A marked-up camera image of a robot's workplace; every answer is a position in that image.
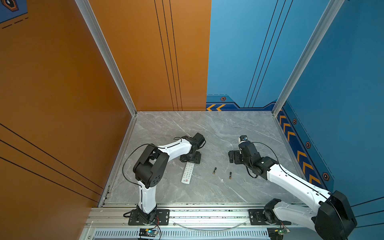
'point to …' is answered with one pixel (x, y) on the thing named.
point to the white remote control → (187, 172)
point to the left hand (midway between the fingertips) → (193, 159)
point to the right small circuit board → (281, 231)
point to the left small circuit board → (148, 232)
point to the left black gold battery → (214, 170)
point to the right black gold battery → (230, 175)
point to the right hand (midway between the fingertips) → (235, 153)
